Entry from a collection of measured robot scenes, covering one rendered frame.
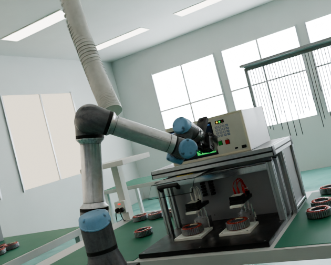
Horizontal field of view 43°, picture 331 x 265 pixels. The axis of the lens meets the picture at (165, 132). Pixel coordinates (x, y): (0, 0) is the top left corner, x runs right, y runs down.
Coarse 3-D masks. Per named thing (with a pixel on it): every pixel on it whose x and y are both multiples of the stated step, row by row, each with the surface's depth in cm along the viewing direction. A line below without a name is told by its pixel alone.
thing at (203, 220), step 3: (201, 216) 223; (204, 216) 221; (210, 216) 221; (195, 219) 221; (198, 219) 220; (201, 219) 219; (204, 219) 218; (207, 219) 218; (210, 219) 220; (201, 222) 220; (204, 222) 219; (207, 222) 218; (210, 222) 219; (204, 225) 219; (207, 225) 218; (210, 225) 218
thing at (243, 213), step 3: (240, 210) 213; (243, 210) 211; (246, 210) 209; (249, 210) 208; (237, 213) 210; (240, 213) 209; (243, 213) 208; (246, 213) 207; (249, 213) 207; (252, 213) 206; (240, 216) 209; (243, 216) 208; (246, 216) 207; (249, 216) 207; (252, 216) 206; (249, 219) 207; (252, 219) 206
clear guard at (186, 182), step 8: (176, 176) 220; (184, 176) 209; (192, 176) 200; (160, 184) 203; (184, 184) 195; (192, 184) 192; (152, 192) 202; (160, 192) 199; (168, 192) 197; (176, 192) 194; (184, 192) 191
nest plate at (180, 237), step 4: (204, 228) 212; (208, 228) 210; (212, 228) 211; (204, 232) 204; (208, 232) 206; (180, 236) 209; (184, 236) 206; (188, 236) 205; (192, 236) 203; (196, 236) 201; (200, 236) 199; (176, 240) 205; (180, 240) 204; (184, 240) 203
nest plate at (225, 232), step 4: (252, 224) 197; (256, 224) 197; (248, 228) 191; (252, 228) 191; (224, 232) 194; (228, 232) 193; (232, 232) 191; (236, 232) 190; (240, 232) 189; (244, 232) 188; (248, 232) 187; (220, 236) 194
